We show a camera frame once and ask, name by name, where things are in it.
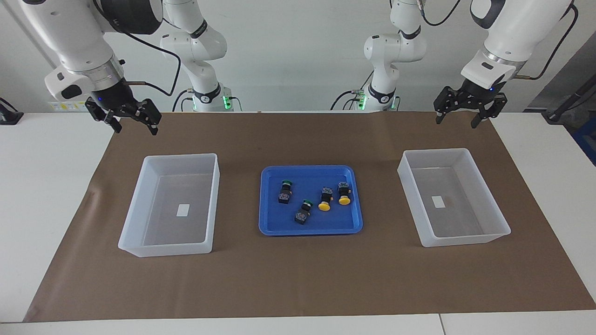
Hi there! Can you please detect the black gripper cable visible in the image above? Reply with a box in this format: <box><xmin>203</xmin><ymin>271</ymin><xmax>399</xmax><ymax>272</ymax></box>
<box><xmin>419</xmin><ymin>0</ymin><xmax>579</xmax><ymax>80</ymax></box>
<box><xmin>93</xmin><ymin>0</ymin><xmax>182</xmax><ymax>98</ymax></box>

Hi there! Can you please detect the black clamp mount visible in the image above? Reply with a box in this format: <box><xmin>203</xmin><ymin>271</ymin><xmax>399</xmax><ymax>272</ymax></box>
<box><xmin>0</xmin><ymin>98</ymin><xmax>24</xmax><ymax>125</ymax></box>

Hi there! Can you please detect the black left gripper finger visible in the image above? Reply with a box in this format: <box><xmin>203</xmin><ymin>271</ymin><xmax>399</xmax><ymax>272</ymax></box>
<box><xmin>470</xmin><ymin>93</ymin><xmax>508</xmax><ymax>129</ymax></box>
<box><xmin>433</xmin><ymin>86</ymin><xmax>460</xmax><ymax>125</ymax></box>

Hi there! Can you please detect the brown table mat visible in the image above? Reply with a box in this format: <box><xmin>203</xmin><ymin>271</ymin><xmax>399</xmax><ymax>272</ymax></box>
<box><xmin>23</xmin><ymin>112</ymin><xmax>596</xmax><ymax>322</ymax></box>

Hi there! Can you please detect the white wall socket strip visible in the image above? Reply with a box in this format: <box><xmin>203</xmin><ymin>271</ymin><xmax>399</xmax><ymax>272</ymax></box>
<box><xmin>48</xmin><ymin>100</ymin><xmax>94</xmax><ymax>112</ymax></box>

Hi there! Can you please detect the blue plastic tray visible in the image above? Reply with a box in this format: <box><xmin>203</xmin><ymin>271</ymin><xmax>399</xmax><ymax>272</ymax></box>
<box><xmin>258</xmin><ymin>165</ymin><xmax>364</xmax><ymax>236</ymax></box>

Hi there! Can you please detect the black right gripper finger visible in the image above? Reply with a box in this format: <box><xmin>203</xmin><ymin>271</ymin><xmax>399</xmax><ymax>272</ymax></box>
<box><xmin>135</xmin><ymin>98</ymin><xmax>163</xmax><ymax>136</ymax></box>
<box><xmin>85</xmin><ymin>97</ymin><xmax>123</xmax><ymax>134</ymax></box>

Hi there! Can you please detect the blue crate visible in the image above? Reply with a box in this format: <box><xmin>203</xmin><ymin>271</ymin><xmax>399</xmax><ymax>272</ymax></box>
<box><xmin>572</xmin><ymin>116</ymin><xmax>596</xmax><ymax>166</ymax></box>

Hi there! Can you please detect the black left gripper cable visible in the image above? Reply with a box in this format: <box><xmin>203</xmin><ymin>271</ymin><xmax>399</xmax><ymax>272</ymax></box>
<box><xmin>419</xmin><ymin>0</ymin><xmax>579</xmax><ymax>80</ymax></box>

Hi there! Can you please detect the black stand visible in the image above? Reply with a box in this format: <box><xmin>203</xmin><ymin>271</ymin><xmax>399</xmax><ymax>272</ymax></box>
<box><xmin>542</xmin><ymin>74</ymin><xmax>596</xmax><ymax>124</ymax></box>

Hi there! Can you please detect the translucent white plastic box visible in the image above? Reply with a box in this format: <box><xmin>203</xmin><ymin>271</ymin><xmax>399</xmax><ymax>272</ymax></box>
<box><xmin>397</xmin><ymin>148</ymin><xmax>511</xmax><ymax>248</ymax></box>
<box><xmin>118</xmin><ymin>153</ymin><xmax>220</xmax><ymax>258</ymax></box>

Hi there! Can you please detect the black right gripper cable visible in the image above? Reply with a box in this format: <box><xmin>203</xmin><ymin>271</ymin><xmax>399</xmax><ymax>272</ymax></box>
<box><xmin>93</xmin><ymin>0</ymin><xmax>182</xmax><ymax>98</ymax></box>

